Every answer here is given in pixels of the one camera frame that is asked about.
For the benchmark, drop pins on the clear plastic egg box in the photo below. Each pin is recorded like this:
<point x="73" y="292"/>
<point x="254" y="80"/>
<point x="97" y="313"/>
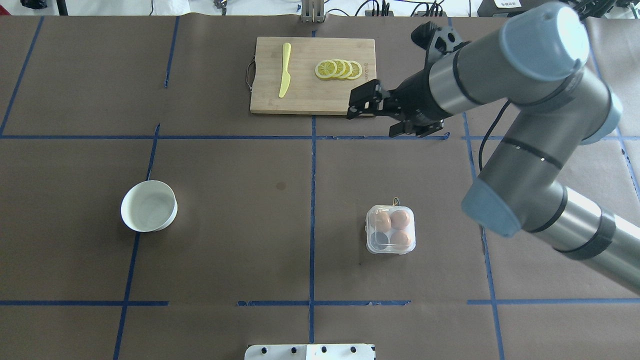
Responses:
<point x="378" y="243"/>

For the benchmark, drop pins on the brown egg in box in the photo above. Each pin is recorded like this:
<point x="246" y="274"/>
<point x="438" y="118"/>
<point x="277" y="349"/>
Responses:
<point x="401" y="240"/>
<point x="400" y="219"/>

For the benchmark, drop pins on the lower brown egg in box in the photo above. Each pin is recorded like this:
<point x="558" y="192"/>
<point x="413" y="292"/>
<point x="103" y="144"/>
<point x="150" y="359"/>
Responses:
<point x="401" y="240"/>

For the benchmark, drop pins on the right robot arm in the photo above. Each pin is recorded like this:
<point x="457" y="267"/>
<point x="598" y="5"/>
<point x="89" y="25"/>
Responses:
<point x="537" y="61"/>

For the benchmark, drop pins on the right arm camera mount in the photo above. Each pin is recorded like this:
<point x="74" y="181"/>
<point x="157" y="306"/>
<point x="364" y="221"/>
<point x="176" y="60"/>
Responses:
<point x="437" y="41"/>

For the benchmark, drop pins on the wooden cutting board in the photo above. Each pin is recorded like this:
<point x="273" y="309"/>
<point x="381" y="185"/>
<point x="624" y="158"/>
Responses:
<point x="308" y="95"/>

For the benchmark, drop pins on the back lemon slice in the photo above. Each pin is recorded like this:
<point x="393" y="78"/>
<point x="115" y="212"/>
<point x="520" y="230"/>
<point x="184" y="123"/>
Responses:
<point x="355" y="70"/>

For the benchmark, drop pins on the upper brown egg in box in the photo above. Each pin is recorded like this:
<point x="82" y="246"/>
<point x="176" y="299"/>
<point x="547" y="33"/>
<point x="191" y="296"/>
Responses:
<point x="400" y="219"/>

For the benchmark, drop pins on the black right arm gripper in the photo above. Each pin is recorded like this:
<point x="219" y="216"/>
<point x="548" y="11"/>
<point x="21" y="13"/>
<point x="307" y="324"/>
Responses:
<point x="419" y="98"/>

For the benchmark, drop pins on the white bowl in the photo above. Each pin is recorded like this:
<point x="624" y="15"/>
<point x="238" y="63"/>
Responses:
<point x="149" y="206"/>

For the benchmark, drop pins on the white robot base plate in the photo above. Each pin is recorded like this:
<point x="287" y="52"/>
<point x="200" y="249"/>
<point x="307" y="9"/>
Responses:
<point x="327" y="351"/>

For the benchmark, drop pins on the yellow plastic knife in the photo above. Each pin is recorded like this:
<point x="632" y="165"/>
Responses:
<point x="285" y="73"/>

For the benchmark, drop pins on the brown egg from bowl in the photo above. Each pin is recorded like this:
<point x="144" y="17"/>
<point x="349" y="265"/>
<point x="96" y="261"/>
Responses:
<point x="382" y="222"/>

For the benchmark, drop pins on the aluminium frame post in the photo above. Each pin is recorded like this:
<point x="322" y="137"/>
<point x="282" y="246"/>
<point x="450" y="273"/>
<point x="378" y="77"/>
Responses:
<point x="313" y="11"/>

